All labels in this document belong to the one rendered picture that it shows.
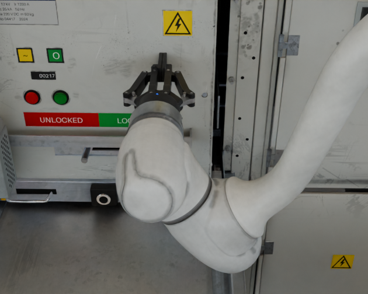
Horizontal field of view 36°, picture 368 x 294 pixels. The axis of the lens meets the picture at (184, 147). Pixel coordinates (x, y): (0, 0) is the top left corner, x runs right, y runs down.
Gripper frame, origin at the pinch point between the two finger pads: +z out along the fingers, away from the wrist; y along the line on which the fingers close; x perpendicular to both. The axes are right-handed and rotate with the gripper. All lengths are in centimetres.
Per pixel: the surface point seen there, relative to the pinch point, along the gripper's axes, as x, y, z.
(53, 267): -38.3, -22.8, -16.6
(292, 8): 6.5, 26.8, 14.9
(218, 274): -37.9, 11.6, -18.4
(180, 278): -38.3, 3.9, -19.3
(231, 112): -20.4, 15.5, 17.3
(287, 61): -5.8, 26.9, 14.9
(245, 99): -16.6, 18.5, 16.9
